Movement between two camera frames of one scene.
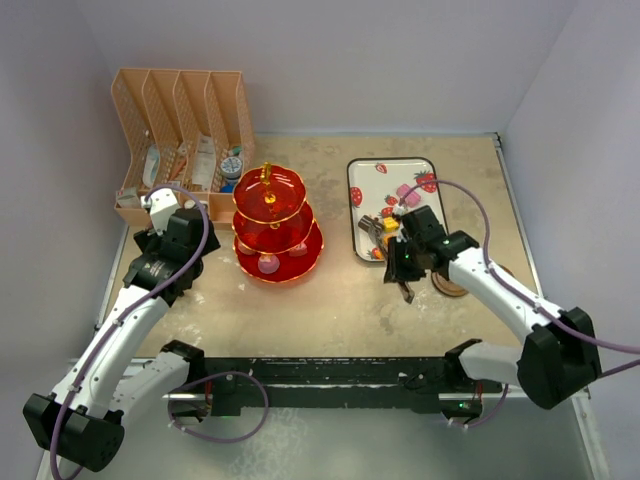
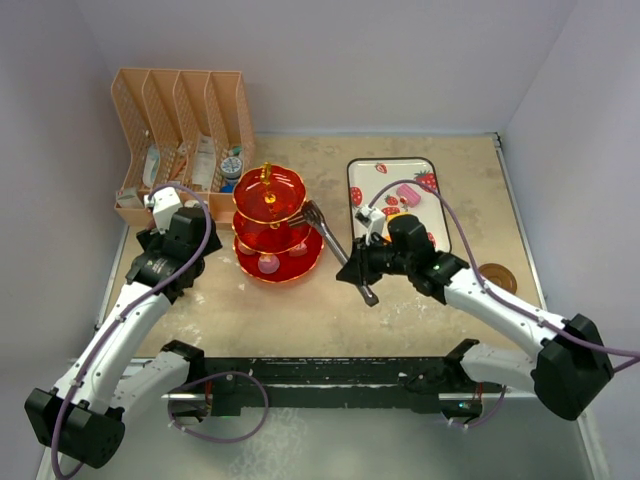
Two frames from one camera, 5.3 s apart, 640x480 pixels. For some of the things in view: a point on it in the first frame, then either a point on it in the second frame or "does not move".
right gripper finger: x=399 y=257 -> x=358 y=268
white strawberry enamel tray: x=376 y=186 does not move
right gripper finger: x=407 y=292 -> x=368 y=295
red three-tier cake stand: x=275 y=236 does not move
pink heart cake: x=299 y=251 does not move
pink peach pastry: x=245 y=249 does not move
